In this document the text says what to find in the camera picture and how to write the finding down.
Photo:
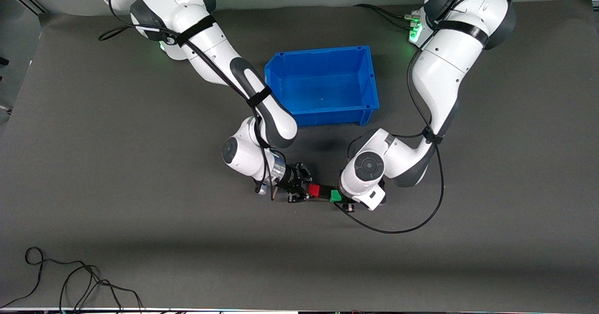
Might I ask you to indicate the small red cube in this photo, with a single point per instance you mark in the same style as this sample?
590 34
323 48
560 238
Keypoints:
314 191

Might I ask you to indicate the blue plastic storage bin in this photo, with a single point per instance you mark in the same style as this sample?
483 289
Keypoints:
327 84

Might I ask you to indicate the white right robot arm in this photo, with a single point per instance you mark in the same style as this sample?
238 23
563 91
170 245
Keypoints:
210 47

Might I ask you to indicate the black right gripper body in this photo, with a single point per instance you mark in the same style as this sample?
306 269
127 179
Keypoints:
293 177

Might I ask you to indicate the small green cube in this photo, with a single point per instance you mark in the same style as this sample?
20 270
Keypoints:
335 196

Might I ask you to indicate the dark grey table mat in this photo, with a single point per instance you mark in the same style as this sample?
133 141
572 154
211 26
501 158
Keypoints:
140 187

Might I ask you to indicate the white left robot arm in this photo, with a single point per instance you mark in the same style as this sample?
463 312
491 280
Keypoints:
449 61

